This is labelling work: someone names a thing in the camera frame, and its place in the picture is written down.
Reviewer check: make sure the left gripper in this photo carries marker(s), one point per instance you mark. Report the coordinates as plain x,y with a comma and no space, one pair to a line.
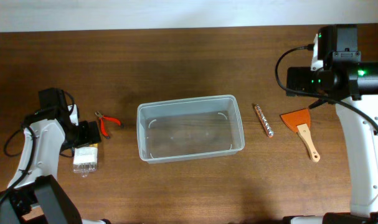
89,135

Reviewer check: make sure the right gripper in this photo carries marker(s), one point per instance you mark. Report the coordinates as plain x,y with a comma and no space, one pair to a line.
301,74

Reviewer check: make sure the clear case of coloured bits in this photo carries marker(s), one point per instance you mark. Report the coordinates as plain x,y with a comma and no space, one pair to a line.
85,160

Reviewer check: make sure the clear plastic container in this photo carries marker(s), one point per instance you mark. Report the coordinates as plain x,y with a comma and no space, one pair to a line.
190,128

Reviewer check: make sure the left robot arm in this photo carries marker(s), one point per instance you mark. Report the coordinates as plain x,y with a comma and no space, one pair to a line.
34,195

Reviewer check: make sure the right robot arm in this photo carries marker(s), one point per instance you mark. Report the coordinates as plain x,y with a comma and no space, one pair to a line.
338,76

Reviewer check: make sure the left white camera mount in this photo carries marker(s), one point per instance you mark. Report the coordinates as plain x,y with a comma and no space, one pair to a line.
74,115

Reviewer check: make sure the orange scraper with wooden handle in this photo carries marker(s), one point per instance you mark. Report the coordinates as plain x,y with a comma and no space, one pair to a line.
299,122

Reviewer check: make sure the orange socket rail with sockets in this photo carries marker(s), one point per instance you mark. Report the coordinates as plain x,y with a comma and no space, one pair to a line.
266,126

